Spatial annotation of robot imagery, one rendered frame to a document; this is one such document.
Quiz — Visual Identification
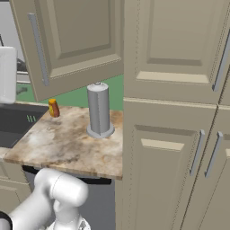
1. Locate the wide beige tall cabinet door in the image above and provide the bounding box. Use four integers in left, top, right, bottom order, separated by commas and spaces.
123, 0, 230, 105

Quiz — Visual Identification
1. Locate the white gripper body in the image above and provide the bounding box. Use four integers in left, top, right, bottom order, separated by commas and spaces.
0, 46, 18, 105

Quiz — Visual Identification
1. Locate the grey wall cabinet door handle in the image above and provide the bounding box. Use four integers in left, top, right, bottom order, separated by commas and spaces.
27, 13, 50, 87

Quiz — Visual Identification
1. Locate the orange and yellow bottle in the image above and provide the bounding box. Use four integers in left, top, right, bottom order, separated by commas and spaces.
48, 98, 61, 119

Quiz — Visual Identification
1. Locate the grey tall cabinet door handle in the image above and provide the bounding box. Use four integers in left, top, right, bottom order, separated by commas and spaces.
204, 130, 225, 179
189, 128, 207, 177

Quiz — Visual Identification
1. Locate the dark grey sink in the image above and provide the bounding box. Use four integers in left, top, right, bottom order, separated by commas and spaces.
0, 106, 49, 149

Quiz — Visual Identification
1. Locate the beige base cabinet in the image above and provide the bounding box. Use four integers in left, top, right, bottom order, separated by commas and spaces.
0, 160, 33, 214

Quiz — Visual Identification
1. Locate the long grey slanted door handle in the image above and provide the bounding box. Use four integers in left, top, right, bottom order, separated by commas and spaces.
211, 35, 230, 93

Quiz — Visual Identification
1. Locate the dark grey dishwasher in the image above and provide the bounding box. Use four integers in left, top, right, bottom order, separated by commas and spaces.
22, 165, 117, 230

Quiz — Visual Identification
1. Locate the beige wall cabinet door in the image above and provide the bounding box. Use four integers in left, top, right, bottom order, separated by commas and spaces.
8, 0, 125, 102

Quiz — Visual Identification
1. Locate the grey paper towel holder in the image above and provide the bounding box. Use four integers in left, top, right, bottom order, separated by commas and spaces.
85, 82, 116, 139

